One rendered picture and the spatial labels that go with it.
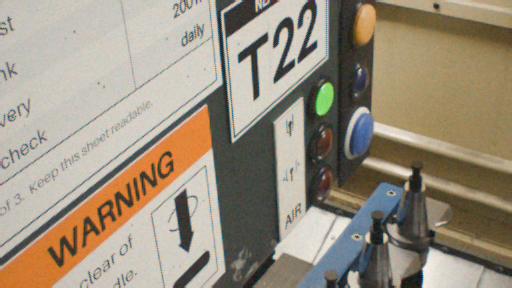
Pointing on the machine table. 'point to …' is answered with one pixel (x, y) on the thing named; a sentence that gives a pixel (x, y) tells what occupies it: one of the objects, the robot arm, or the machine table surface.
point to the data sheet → (91, 93)
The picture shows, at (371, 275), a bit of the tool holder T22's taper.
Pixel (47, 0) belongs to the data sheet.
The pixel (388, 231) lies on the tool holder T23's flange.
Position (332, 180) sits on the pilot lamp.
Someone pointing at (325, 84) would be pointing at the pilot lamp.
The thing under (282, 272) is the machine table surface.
